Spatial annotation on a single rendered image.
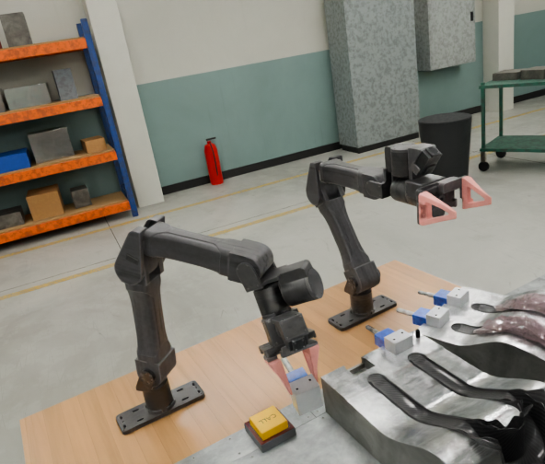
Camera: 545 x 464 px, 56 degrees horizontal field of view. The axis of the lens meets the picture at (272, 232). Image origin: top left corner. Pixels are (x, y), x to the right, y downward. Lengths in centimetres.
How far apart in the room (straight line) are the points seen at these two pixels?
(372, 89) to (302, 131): 102
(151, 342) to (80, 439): 29
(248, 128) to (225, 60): 85
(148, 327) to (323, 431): 42
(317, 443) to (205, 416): 27
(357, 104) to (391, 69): 64
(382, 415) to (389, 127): 612
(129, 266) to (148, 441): 40
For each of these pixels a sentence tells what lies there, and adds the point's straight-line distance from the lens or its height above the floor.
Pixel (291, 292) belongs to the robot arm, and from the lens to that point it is 92.
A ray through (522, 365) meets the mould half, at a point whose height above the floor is 85.
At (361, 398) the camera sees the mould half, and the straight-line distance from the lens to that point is 106.
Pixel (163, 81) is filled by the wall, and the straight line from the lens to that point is 625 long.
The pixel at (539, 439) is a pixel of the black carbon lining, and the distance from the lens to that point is 101.
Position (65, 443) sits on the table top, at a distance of 132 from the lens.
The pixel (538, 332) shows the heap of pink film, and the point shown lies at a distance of 121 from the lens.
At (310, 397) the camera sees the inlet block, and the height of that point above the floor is 93.
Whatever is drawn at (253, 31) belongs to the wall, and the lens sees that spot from 661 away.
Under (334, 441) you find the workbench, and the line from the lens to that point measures 111.
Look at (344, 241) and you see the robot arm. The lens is 139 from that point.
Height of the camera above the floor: 156
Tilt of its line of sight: 20 degrees down
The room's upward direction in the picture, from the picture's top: 10 degrees counter-clockwise
